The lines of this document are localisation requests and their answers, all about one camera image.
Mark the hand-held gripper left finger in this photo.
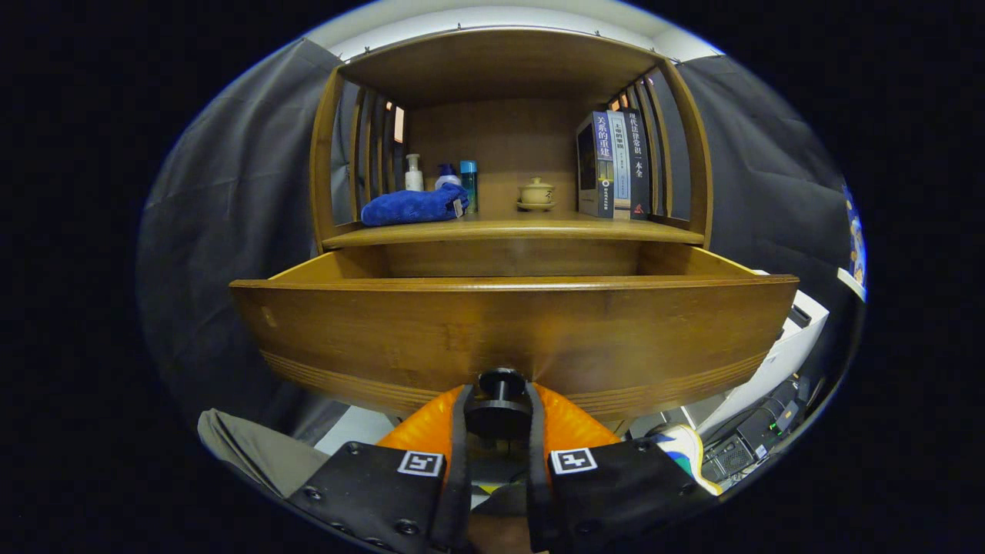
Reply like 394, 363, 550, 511
286, 383, 474, 554

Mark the blue spine book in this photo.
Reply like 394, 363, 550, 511
577, 112, 615, 219

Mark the blue gift bag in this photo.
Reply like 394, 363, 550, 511
843, 181, 869, 289

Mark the wooden countertop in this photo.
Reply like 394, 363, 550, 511
322, 212, 705, 249

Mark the white spine book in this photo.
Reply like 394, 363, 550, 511
608, 109, 632, 221

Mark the black backdrop cloth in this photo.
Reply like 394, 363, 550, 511
137, 38, 855, 432

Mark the wooden drawer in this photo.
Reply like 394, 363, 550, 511
229, 245, 800, 441

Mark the blue towel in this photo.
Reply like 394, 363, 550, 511
360, 182, 470, 227

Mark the wooden cabinet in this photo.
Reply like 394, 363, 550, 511
308, 29, 714, 278

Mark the black electronic device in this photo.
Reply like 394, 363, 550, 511
700, 377, 809, 486

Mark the person's leg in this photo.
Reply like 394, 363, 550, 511
197, 408, 332, 499

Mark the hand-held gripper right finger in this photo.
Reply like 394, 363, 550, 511
526, 382, 713, 553

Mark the black spine book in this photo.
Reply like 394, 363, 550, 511
623, 106, 651, 222

